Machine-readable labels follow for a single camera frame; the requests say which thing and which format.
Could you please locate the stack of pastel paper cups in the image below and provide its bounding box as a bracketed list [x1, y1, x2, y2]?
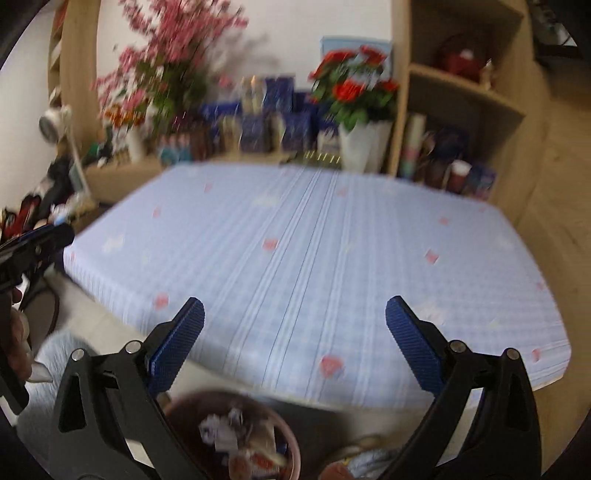
[399, 113, 428, 181]

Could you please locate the stack of blue boxes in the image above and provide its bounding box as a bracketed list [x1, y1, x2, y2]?
[201, 74, 340, 155]

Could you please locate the row of copper tins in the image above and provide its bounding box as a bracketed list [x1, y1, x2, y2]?
[159, 124, 220, 162]

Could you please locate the white round fan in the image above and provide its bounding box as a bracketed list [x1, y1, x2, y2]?
[38, 105, 74, 145]

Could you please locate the white blue wrapper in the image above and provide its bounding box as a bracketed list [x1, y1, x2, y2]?
[198, 408, 252, 453]

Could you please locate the dark blue printed box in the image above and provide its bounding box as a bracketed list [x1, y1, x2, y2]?
[422, 127, 468, 185]

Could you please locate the pink blossom plant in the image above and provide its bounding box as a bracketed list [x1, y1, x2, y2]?
[92, 0, 250, 139]

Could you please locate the orange flower bunch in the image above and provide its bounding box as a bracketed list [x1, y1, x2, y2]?
[102, 104, 146, 131]

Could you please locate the white flower pot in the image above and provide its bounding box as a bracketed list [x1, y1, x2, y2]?
[338, 121, 393, 171]

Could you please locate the red paper cup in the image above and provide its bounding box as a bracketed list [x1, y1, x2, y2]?
[447, 159, 472, 193]

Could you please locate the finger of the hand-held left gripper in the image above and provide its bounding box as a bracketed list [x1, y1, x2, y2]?
[13, 224, 75, 274]

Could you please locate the brown trash bin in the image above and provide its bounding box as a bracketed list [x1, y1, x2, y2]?
[164, 391, 302, 480]

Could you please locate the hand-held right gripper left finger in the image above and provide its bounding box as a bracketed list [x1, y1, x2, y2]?
[53, 296, 213, 480]

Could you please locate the fluffy grey-blue garment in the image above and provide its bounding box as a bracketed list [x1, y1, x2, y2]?
[16, 331, 398, 480]

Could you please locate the person's left hand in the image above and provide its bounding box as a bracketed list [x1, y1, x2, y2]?
[9, 286, 34, 384]

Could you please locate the gold patterned tray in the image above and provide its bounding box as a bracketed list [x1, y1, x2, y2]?
[284, 150, 343, 168]

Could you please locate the red teapot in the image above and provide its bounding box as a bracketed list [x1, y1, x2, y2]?
[436, 34, 490, 84]

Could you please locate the teal round container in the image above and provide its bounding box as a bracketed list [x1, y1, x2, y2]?
[158, 143, 194, 166]

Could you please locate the wooden shelf unit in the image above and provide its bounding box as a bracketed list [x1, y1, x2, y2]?
[387, 0, 555, 208]

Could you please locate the red rose plant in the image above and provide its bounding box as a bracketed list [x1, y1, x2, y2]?
[308, 45, 400, 131]

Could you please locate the blue wall poster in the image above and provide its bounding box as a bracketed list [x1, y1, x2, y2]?
[320, 36, 394, 70]

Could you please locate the white vase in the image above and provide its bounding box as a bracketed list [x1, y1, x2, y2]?
[124, 127, 147, 163]

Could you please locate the wooden side shelf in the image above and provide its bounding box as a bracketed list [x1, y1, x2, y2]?
[48, 0, 167, 204]

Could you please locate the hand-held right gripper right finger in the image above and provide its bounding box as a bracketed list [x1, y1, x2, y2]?
[379, 295, 543, 480]

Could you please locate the pile of dark clutter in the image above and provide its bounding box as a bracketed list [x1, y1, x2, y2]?
[0, 154, 95, 243]

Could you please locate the small blue box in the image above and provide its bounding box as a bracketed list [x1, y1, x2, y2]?
[466, 162, 498, 200]

